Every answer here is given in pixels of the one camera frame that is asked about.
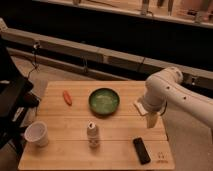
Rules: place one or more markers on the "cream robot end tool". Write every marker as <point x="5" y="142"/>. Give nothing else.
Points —
<point x="151" y="119"/>

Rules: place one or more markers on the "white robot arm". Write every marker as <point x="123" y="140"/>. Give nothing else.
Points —
<point x="165" y="85"/>

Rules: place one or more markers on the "white plastic bottle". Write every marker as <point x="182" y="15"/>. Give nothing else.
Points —
<point x="93" y="135"/>

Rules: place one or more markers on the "white sponge block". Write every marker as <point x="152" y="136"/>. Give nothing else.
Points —
<point x="140" y="108"/>

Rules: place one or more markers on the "black remote control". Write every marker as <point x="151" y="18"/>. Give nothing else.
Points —
<point x="141" y="151"/>

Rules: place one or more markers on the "green bowl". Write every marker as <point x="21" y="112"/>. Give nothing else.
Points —
<point x="104" y="101"/>

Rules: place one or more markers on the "orange carrot toy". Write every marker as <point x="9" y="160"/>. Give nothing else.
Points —
<point x="67" y="98"/>

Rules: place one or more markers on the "white paper cup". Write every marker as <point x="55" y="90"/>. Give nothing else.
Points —
<point x="37" y="134"/>

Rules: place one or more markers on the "black chair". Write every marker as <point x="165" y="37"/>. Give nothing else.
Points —
<point x="15" y="100"/>

